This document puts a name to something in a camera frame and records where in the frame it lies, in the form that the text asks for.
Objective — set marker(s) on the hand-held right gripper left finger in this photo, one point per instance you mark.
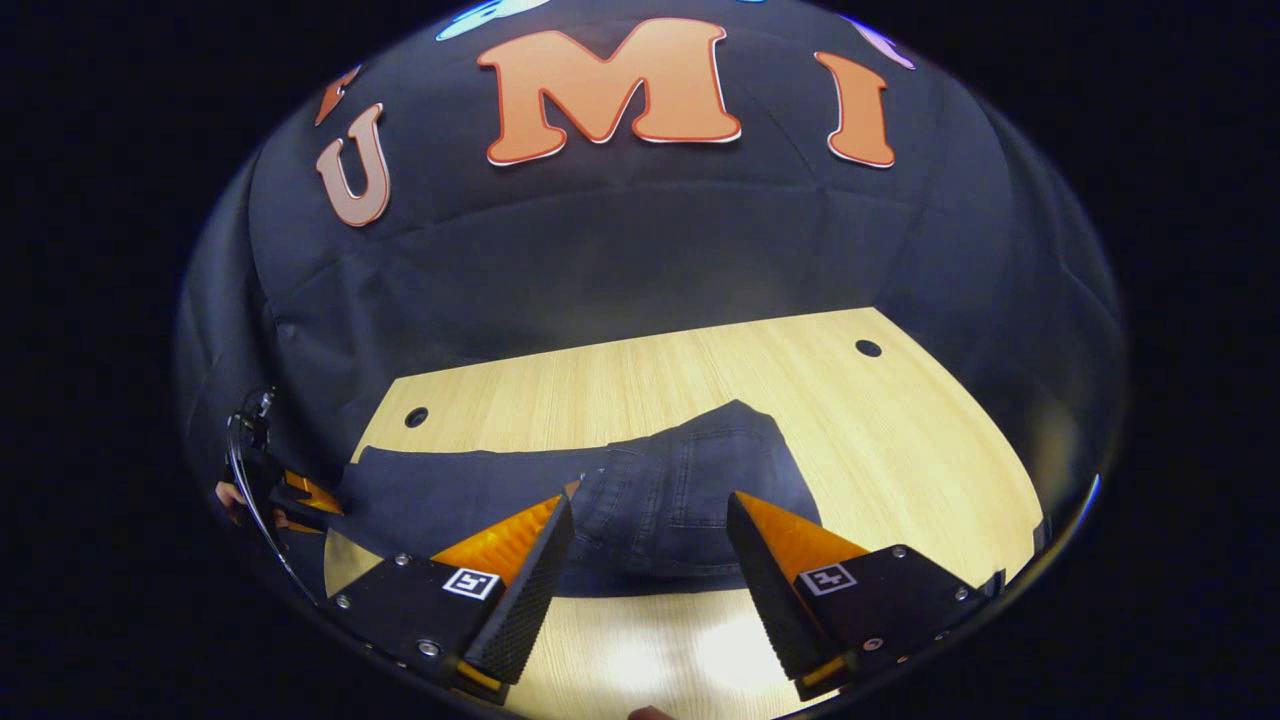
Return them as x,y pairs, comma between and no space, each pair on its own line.
520,600

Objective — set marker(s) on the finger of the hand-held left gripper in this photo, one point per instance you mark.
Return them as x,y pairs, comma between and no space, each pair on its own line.
295,522
305,493

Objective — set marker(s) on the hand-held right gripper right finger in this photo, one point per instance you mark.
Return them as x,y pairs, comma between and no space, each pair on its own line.
775,600

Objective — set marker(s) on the dark grey jeans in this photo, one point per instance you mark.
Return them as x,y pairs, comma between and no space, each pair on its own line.
660,500

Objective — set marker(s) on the black backdrop cloth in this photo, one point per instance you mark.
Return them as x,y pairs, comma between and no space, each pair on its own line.
650,250

